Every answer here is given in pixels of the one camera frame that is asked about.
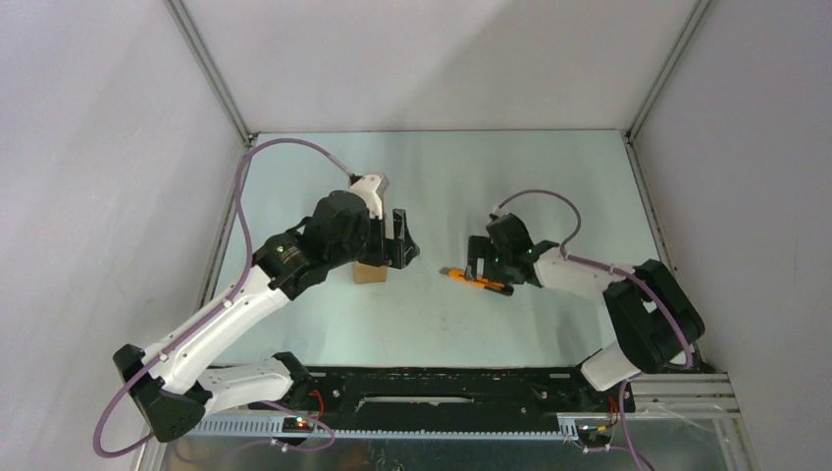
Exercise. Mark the right aluminium frame post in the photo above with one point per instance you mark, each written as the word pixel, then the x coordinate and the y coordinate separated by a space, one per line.
pixel 669 65

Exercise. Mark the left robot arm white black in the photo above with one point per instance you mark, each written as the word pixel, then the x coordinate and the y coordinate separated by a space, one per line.
pixel 169 381

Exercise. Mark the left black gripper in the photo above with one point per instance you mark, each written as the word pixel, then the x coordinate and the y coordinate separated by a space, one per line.
pixel 396 252

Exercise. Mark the right controller board with leds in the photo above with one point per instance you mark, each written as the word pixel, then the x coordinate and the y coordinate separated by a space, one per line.
pixel 595 437

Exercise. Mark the controller board with leds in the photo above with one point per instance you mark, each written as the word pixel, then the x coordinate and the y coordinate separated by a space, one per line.
pixel 595 437
pixel 297 425

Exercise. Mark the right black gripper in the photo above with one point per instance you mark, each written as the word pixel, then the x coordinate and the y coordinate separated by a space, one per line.
pixel 479 246

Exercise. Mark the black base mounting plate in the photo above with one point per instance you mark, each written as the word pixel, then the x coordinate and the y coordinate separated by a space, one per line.
pixel 451 400

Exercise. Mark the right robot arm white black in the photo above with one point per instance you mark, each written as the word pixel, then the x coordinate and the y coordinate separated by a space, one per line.
pixel 653 320

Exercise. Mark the left controller board with leds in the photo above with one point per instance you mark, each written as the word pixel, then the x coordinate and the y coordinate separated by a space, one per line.
pixel 297 425

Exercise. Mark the left aluminium frame post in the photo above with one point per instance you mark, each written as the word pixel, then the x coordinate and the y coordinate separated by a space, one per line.
pixel 200 51

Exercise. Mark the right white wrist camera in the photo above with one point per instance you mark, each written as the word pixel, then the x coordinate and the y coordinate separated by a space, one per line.
pixel 509 234

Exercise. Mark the brown cardboard express box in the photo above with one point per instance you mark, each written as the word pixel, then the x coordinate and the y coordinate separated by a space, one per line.
pixel 363 274

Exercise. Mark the aluminium frame post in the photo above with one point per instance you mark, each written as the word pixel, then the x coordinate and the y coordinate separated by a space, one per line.
pixel 669 65
pixel 200 51

